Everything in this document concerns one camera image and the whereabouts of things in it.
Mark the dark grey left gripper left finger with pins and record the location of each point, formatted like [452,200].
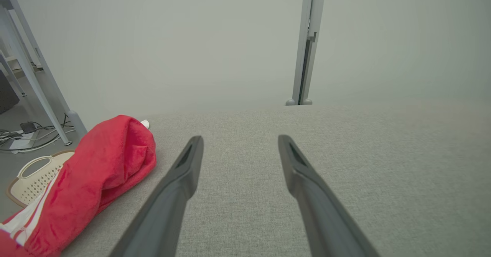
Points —
[168,203]

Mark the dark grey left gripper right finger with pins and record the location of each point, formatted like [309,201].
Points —
[318,211]

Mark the red Bulls 23 jersey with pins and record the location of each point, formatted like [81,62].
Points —
[99,161]

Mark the beige plastic laundry basket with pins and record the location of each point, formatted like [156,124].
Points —
[30,188]

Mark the white power strip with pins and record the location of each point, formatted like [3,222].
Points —
[23,141]

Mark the black power adapter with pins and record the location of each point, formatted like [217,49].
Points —
[28,127]

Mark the dark grey box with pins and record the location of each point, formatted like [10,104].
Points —
[7,96]

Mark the grey partition post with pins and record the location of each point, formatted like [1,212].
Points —
[318,11]

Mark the white metal table frame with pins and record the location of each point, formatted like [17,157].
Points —
[23,57]

